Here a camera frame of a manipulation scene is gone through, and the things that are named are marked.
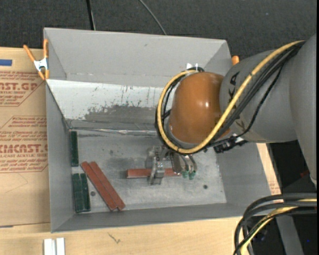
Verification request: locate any brown cardboard board, red print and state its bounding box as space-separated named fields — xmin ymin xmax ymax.
xmin=0 ymin=46 xmax=52 ymax=228

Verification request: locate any dark green flat block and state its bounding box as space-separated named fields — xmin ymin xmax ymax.
xmin=72 ymin=173 xmax=83 ymax=214
xmin=80 ymin=173 xmax=91 ymax=212
xmin=70 ymin=131 xmax=79 ymax=167

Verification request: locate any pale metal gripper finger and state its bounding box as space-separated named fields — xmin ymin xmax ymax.
xmin=147 ymin=158 xmax=157 ymax=185
xmin=155 ymin=162 xmax=165 ymax=186

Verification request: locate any grey metal bin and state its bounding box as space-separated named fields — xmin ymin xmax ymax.
xmin=43 ymin=27 xmax=272 ymax=234

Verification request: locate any black cylinder on white bracket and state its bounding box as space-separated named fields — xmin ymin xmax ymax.
xmin=213 ymin=134 xmax=247 ymax=154

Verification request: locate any red-brown block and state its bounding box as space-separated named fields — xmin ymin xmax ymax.
xmin=80 ymin=161 xmax=120 ymax=213
xmin=126 ymin=168 xmax=182 ymax=180
xmin=88 ymin=161 xmax=127 ymax=211

